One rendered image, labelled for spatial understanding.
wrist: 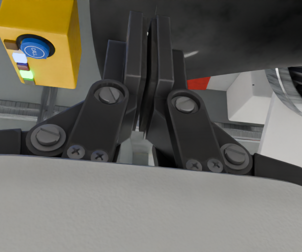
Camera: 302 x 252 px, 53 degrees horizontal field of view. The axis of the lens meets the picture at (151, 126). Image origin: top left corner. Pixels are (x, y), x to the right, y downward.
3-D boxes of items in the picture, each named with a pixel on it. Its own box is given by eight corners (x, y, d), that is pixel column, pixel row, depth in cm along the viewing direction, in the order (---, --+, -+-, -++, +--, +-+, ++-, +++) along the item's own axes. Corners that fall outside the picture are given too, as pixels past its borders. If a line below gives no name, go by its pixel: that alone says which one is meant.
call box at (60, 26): (83, 45, 61) (75, 91, 57) (31, 38, 60) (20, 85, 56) (77, -20, 47) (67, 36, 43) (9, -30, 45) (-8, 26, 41)
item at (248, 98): (271, 95, 99) (275, 126, 95) (224, 90, 97) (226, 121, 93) (303, 67, 84) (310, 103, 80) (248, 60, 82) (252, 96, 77)
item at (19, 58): (27, 60, 49) (26, 63, 49) (15, 59, 49) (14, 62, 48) (24, 53, 47) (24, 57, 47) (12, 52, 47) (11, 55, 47)
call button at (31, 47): (52, 52, 47) (50, 62, 47) (25, 49, 47) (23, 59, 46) (48, 36, 44) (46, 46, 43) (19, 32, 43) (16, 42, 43)
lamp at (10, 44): (19, 47, 46) (19, 51, 45) (7, 46, 45) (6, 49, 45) (16, 40, 44) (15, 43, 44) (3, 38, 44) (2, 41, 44)
